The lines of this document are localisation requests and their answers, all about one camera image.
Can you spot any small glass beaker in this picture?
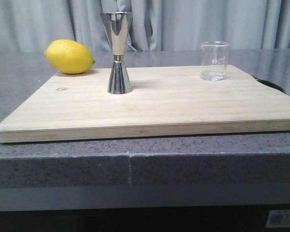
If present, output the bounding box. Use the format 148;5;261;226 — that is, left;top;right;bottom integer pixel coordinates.
200;41;231;81

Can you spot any steel double jigger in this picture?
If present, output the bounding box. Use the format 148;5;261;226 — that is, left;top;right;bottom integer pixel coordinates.
100;12;132;94

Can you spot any wooden cutting board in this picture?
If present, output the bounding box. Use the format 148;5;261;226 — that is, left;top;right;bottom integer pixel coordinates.
0;65;290;143

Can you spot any yellow lemon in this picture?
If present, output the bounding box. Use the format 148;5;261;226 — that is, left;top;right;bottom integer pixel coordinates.
44;39;95;74

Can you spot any black cutting board loop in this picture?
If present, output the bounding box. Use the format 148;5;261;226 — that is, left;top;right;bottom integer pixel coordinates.
253;76;286;94

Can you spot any grey curtain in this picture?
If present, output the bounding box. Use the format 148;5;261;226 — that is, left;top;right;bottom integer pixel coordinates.
0;0;290;53

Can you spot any white QR code sticker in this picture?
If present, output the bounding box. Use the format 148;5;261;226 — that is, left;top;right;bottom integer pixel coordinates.
265;210;290;228

